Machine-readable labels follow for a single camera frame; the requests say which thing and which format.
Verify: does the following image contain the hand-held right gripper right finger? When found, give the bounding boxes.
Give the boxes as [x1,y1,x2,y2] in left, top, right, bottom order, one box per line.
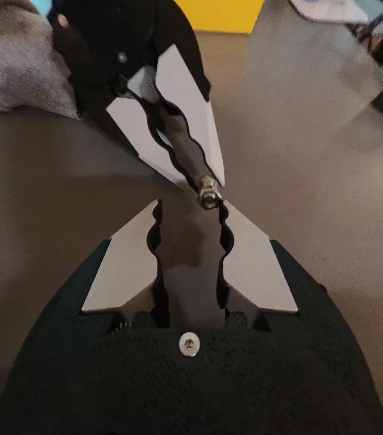
[217,200,299,321]

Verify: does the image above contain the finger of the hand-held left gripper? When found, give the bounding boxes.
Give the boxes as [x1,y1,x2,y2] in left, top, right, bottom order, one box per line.
[126,44,226,187]
[106,96,197,188]

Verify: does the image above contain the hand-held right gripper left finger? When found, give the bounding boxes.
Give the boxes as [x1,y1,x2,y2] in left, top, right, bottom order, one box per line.
[81,199,170,329]

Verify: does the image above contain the steel bolt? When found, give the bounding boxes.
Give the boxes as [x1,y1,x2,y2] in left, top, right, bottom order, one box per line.
[198,176,221,194]

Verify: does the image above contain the person's left forearm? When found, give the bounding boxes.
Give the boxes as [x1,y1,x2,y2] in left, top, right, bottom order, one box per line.
[0,0,80,119]

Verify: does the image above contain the yellow plastic bin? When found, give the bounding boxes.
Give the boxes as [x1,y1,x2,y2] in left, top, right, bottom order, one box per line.
[174,0,266,34]

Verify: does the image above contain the instruction board on white stand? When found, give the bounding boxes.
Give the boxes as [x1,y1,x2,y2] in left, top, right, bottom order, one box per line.
[288,0,382,27]

